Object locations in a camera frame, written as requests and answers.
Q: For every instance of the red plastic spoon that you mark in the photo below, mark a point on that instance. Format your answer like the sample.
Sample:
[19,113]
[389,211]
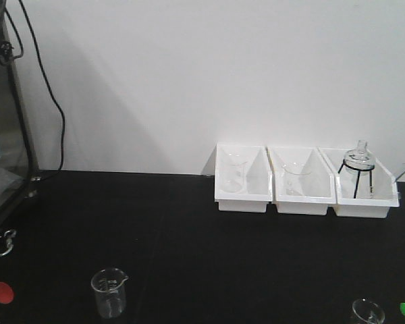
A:
[6,293]

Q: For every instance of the glass beaker in left bin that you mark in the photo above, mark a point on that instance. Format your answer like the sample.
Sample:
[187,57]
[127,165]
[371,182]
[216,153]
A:
[233,168]

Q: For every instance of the glass beaker in bin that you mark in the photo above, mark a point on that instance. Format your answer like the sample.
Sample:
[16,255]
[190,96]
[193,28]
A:
[233,168]
[294,174]

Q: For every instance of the left white storage bin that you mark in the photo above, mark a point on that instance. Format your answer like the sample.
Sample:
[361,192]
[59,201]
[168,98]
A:
[258,182]

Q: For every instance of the white storage bin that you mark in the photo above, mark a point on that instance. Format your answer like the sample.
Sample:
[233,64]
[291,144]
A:
[258,182]
[385,194]
[319,188]

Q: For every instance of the glass beaker in middle bin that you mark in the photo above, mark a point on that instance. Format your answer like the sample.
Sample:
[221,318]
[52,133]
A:
[294,174]

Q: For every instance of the middle white storage bin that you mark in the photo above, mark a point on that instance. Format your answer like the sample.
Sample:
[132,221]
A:
[319,188]

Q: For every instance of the glass beaker front left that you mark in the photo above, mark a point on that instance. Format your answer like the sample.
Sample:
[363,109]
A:
[109,290]

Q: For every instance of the round glass flask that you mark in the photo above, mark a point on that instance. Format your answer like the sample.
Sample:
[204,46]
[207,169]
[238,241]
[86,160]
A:
[359,158]

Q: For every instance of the right white storage bin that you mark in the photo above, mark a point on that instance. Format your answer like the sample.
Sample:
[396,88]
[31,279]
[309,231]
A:
[385,194]

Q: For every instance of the glass test tube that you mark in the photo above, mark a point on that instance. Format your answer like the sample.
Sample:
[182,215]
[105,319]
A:
[399,172]

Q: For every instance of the glass beaker front right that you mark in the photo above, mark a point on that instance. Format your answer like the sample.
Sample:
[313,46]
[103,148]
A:
[366,311]

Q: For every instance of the black wire tripod stand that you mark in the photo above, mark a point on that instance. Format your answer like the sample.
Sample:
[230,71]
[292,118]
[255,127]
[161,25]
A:
[357,184]

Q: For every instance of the glass cabinet door frame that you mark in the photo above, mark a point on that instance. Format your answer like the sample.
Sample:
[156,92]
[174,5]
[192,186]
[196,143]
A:
[17,160]

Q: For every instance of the metal door handle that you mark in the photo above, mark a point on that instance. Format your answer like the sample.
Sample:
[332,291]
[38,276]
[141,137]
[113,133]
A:
[8,237]

